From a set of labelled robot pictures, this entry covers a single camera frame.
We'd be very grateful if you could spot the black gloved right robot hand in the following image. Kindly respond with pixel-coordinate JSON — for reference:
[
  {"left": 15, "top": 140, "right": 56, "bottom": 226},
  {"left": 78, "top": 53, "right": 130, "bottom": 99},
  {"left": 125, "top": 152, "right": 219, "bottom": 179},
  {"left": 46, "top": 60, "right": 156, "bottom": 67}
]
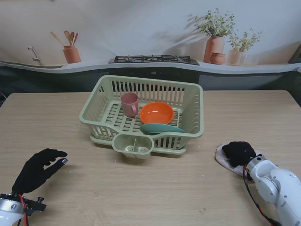
[{"left": 222, "top": 141, "right": 256, "bottom": 168}]

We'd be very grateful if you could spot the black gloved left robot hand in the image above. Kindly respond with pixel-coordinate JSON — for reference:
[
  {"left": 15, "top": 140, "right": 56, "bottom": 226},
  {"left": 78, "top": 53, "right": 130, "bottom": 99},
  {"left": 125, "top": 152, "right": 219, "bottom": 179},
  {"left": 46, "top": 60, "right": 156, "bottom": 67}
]
[{"left": 11, "top": 148, "right": 68, "bottom": 195}]

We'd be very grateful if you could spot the beige wiping cloth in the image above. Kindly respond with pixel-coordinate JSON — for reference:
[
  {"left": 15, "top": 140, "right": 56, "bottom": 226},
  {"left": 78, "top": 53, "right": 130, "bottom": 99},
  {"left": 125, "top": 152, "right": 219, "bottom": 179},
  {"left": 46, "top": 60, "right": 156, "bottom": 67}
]
[{"left": 214, "top": 143, "right": 261, "bottom": 177}]

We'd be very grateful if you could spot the teal plastic plate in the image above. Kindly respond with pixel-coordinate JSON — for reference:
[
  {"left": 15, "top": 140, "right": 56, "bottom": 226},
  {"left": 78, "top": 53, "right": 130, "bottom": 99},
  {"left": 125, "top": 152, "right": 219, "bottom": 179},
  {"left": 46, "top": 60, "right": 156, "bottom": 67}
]
[{"left": 140, "top": 123, "right": 186, "bottom": 136}]

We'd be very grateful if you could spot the orange plastic bowl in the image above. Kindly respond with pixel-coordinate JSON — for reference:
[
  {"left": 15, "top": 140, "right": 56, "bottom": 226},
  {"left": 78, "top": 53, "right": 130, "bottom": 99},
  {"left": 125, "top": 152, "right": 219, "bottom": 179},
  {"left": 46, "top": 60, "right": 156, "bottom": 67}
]
[{"left": 140, "top": 101, "right": 174, "bottom": 125}]

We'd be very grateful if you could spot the pink plastic mug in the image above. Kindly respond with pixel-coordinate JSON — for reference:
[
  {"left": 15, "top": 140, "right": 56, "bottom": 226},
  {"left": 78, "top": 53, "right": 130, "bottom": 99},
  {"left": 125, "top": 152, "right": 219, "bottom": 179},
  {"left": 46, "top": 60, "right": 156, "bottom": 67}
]
[{"left": 121, "top": 92, "right": 139, "bottom": 118}]

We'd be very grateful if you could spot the pale green plastic dish rack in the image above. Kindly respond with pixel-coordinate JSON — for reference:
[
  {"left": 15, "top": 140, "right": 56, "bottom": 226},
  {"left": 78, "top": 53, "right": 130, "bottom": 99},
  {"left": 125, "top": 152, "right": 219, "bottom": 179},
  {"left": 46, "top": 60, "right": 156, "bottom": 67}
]
[{"left": 79, "top": 75, "right": 204, "bottom": 150}]

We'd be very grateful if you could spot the grey kitchen countertop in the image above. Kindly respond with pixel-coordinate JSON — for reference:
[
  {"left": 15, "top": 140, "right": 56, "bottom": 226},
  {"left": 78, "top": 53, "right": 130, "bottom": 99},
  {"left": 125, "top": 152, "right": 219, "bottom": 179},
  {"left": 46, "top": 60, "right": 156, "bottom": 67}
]
[{"left": 0, "top": 60, "right": 301, "bottom": 75}]

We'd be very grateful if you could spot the pale green cutlery holder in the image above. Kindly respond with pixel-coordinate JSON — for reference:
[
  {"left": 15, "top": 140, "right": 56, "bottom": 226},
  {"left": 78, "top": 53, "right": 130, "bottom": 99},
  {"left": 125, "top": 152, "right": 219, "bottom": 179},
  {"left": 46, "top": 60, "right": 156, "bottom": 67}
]
[{"left": 111, "top": 133, "right": 155, "bottom": 160}]

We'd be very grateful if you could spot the clear glass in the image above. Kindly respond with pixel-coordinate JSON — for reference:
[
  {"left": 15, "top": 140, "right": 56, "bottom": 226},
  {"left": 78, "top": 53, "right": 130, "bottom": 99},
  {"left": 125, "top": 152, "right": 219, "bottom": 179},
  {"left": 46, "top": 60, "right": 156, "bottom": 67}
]
[{"left": 246, "top": 54, "right": 261, "bottom": 66}]

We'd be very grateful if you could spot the plant in pale pot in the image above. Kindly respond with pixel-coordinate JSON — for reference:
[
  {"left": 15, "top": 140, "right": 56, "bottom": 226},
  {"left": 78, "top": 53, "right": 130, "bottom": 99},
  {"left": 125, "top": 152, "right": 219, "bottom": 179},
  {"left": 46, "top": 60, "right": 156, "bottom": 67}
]
[{"left": 227, "top": 28, "right": 263, "bottom": 66}]

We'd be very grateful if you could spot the small round terracotta pot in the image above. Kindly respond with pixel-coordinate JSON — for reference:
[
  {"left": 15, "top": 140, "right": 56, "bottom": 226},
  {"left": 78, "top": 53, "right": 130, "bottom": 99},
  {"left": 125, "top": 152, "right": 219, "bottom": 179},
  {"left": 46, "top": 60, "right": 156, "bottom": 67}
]
[{"left": 210, "top": 52, "right": 226, "bottom": 65}]

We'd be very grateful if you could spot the plant in tall terracotta vase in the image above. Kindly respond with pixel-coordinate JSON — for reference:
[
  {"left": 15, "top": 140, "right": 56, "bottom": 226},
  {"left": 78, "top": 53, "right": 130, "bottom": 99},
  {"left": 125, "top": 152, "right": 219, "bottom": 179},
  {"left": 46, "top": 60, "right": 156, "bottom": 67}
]
[{"left": 188, "top": 8, "right": 236, "bottom": 63}]

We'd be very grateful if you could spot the metal faucet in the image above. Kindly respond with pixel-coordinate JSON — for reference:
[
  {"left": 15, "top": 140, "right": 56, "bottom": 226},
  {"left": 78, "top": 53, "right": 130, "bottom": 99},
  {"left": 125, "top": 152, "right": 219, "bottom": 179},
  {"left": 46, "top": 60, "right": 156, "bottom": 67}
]
[{"left": 27, "top": 45, "right": 45, "bottom": 66}]

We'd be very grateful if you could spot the terracotta utensil pot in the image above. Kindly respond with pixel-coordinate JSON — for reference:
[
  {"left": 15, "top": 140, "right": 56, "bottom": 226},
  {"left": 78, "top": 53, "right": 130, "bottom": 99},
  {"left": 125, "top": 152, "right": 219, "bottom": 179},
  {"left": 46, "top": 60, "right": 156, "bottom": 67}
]
[{"left": 63, "top": 45, "right": 82, "bottom": 64}]

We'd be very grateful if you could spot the black gas stove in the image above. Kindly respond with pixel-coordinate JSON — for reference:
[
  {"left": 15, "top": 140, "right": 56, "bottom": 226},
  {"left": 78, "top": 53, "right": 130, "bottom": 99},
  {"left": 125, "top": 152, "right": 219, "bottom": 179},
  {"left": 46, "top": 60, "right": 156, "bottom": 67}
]
[{"left": 108, "top": 55, "right": 200, "bottom": 66}]

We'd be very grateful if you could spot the wooden spatula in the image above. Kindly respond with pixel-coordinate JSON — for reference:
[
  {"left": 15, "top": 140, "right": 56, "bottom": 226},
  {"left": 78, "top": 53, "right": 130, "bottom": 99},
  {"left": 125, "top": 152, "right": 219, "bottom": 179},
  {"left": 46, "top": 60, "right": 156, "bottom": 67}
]
[{"left": 50, "top": 31, "right": 64, "bottom": 47}]

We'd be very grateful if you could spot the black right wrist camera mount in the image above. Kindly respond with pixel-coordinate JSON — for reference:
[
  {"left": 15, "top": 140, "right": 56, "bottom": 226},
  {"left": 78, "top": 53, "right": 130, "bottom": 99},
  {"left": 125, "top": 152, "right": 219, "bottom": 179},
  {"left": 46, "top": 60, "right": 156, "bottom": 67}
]
[{"left": 243, "top": 168, "right": 254, "bottom": 182}]

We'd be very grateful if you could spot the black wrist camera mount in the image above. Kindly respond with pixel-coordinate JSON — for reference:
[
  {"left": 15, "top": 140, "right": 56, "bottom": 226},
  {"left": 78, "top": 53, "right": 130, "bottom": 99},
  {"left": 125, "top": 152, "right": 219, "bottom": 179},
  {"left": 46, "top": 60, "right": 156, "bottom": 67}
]
[
  {"left": 243, "top": 168, "right": 254, "bottom": 182},
  {"left": 24, "top": 197, "right": 47, "bottom": 216}
]

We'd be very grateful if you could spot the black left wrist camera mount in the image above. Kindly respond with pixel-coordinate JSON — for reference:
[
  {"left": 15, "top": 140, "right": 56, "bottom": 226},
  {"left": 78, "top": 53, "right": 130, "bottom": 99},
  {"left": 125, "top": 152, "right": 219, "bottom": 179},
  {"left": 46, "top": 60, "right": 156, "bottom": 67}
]
[{"left": 24, "top": 197, "right": 47, "bottom": 216}]

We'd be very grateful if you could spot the red and black left cable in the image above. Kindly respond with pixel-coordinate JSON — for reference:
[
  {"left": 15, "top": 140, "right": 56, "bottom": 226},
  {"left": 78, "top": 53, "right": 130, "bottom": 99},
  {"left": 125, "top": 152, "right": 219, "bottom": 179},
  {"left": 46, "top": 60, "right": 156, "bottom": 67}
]
[{"left": 17, "top": 193, "right": 29, "bottom": 226}]

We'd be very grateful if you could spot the red and black cable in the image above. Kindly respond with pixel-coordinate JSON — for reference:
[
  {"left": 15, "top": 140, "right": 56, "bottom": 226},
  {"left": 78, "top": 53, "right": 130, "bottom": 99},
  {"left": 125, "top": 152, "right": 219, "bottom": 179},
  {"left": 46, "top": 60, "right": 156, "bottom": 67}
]
[
  {"left": 242, "top": 164, "right": 282, "bottom": 226},
  {"left": 17, "top": 193, "right": 29, "bottom": 226}
]

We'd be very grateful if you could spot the red and black right cable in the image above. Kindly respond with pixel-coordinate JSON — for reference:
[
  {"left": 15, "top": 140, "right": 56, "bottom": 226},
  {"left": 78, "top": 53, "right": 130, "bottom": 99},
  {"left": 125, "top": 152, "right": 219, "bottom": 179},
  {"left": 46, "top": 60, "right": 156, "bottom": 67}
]
[{"left": 242, "top": 164, "right": 282, "bottom": 226}]

